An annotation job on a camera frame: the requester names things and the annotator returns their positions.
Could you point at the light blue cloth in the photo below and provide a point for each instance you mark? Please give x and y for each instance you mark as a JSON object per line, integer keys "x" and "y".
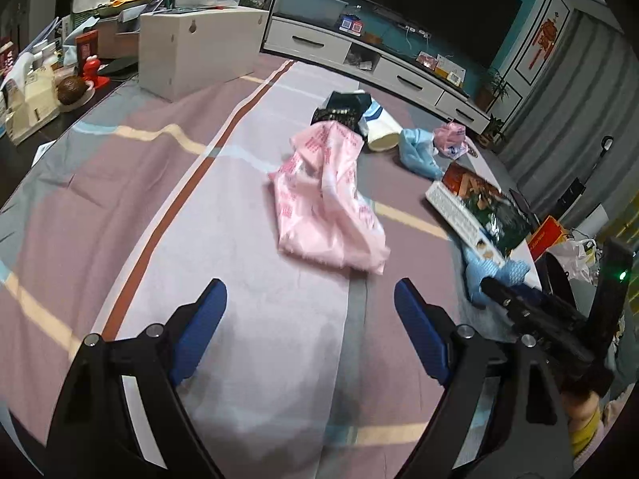
{"x": 482, "y": 274}

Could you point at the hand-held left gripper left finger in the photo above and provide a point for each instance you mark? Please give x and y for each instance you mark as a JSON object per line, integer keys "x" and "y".
{"x": 199, "y": 329}

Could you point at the white wooden box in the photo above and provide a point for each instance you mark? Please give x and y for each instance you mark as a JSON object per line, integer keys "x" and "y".
{"x": 199, "y": 50}

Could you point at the small potted plant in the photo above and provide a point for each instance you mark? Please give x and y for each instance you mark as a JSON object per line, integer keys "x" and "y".
{"x": 494, "y": 129}

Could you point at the grey panel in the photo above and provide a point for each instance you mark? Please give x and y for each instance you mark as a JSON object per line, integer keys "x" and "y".
{"x": 309, "y": 5}

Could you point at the colourful foil snack wrapper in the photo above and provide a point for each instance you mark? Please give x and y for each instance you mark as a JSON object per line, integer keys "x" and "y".
{"x": 479, "y": 204}

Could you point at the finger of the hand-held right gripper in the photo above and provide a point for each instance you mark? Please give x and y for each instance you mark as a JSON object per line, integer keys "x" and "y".
{"x": 509, "y": 297}

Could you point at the white television cabinet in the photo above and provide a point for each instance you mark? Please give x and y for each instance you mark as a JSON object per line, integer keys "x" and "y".
{"x": 349, "y": 47}

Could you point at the person's right hand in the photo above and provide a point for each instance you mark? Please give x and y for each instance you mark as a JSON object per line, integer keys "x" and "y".
{"x": 581, "y": 406}

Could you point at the large black television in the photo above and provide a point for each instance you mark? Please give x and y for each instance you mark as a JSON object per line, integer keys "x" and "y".
{"x": 424, "y": 5}

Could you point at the brown cardboard box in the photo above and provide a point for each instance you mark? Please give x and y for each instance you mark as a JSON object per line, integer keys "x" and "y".
{"x": 117, "y": 37}

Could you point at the small pink bag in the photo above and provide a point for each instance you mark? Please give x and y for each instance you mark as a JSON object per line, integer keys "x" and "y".
{"x": 452, "y": 139}

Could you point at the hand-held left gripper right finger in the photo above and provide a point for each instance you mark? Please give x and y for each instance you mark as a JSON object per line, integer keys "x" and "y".
{"x": 419, "y": 329}

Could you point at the green tissue box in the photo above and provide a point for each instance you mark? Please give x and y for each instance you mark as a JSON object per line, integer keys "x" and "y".
{"x": 90, "y": 2}

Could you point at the red wall ornament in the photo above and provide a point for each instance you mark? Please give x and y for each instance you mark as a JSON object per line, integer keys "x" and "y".
{"x": 546, "y": 35}

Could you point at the large pink plastic bag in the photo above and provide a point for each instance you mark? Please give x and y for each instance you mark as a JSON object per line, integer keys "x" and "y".
{"x": 324, "y": 199}

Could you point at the orange cardboard box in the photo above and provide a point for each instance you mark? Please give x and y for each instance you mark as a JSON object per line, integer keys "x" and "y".
{"x": 546, "y": 234}

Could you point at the brown coconut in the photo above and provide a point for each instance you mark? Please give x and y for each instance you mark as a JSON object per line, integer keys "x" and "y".
{"x": 70, "y": 91}

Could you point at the tall potted plant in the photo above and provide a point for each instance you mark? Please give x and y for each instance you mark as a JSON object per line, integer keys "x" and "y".
{"x": 494, "y": 87}

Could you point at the grey curtain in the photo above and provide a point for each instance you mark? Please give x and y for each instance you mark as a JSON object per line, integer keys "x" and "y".
{"x": 574, "y": 110}

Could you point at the striped pink and grey sheet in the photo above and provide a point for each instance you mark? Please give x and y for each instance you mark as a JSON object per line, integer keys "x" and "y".
{"x": 150, "y": 219}

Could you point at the white plastic bag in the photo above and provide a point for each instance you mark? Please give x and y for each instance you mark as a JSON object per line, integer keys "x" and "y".
{"x": 574, "y": 259}

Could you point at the black snack packet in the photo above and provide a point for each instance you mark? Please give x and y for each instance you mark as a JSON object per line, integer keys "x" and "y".
{"x": 342, "y": 110}

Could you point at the yellow and white card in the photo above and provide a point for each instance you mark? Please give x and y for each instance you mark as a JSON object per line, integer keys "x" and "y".
{"x": 452, "y": 70}

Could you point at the beige wooden model house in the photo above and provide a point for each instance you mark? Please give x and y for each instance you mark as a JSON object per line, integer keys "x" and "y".
{"x": 32, "y": 107}

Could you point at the red figurine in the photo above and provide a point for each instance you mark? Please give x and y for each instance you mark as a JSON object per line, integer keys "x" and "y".
{"x": 92, "y": 72}

